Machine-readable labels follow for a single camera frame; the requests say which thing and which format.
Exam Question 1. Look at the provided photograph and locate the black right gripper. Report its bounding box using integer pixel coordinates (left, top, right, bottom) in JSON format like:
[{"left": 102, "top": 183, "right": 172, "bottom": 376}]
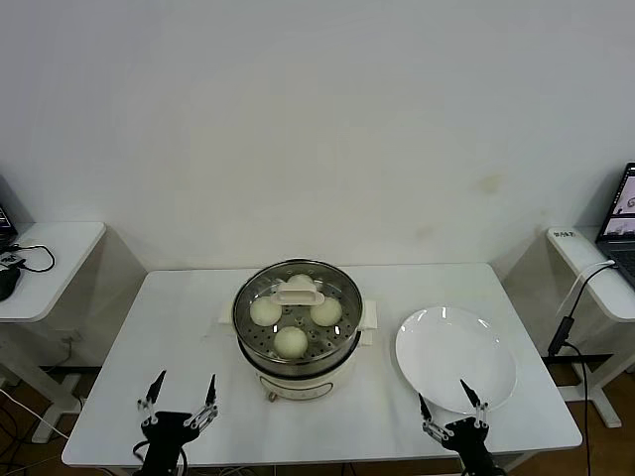
[{"left": 417, "top": 379, "right": 492, "bottom": 460}]

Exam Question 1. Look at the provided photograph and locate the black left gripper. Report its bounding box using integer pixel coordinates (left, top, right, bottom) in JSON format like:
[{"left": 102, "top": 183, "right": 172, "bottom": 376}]
[{"left": 137, "top": 369, "right": 219, "bottom": 460}]

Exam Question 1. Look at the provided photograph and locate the glass lid with cream handle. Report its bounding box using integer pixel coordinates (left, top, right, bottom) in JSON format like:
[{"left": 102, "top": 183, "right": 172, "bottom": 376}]
[{"left": 232, "top": 257, "right": 363, "bottom": 366}]

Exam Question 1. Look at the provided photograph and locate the stainless steel steamer basket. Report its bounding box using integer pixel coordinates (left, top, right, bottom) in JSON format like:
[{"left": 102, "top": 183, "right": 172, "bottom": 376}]
[{"left": 217, "top": 256, "right": 381, "bottom": 371}]

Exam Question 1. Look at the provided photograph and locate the white round plate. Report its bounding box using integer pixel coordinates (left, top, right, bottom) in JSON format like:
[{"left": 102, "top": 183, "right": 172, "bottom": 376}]
[{"left": 395, "top": 305, "right": 518, "bottom": 416}]

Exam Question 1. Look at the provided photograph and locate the cream electric cooker base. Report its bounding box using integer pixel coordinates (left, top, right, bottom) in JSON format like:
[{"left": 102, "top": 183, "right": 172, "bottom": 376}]
[{"left": 236, "top": 326, "right": 376, "bottom": 404}]

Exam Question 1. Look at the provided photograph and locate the white side desk with mouse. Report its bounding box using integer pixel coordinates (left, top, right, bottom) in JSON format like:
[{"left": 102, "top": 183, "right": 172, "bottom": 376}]
[{"left": 0, "top": 220, "right": 149, "bottom": 443}]

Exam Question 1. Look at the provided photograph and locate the black computer mouse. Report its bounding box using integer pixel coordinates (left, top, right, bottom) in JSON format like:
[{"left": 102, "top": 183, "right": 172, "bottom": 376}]
[{"left": 0, "top": 267, "right": 22, "bottom": 301}]

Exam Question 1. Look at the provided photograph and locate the white side desk with label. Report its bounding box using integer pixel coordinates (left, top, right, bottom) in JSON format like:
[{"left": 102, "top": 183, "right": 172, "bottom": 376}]
[{"left": 500, "top": 225, "right": 635, "bottom": 430}]

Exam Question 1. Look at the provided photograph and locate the black laptop with dark screen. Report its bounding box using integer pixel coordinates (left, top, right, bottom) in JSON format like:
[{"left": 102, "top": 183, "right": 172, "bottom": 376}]
[{"left": 596, "top": 161, "right": 635, "bottom": 289}]

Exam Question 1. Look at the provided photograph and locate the black laptop with pink screen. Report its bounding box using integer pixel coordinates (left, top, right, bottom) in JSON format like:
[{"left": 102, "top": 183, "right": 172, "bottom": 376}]
[{"left": 0, "top": 173, "right": 20, "bottom": 249}]

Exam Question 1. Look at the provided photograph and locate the white floor cable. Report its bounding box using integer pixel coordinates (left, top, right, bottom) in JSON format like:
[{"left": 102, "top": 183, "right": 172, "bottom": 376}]
[{"left": 0, "top": 385, "right": 71, "bottom": 440}]

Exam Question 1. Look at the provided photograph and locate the black cable with adapter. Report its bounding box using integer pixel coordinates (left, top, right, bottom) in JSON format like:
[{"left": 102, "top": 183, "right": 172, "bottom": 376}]
[{"left": 545, "top": 265, "right": 616, "bottom": 476}]

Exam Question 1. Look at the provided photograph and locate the white laptop cable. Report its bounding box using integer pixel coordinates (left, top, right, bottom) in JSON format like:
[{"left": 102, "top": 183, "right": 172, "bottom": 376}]
[{"left": 555, "top": 258, "right": 619, "bottom": 316}]

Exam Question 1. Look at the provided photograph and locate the black looped laptop cable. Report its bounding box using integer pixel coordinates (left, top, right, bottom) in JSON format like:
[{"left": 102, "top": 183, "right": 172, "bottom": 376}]
[{"left": 8, "top": 241, "right": 56, "bottom": 273}]

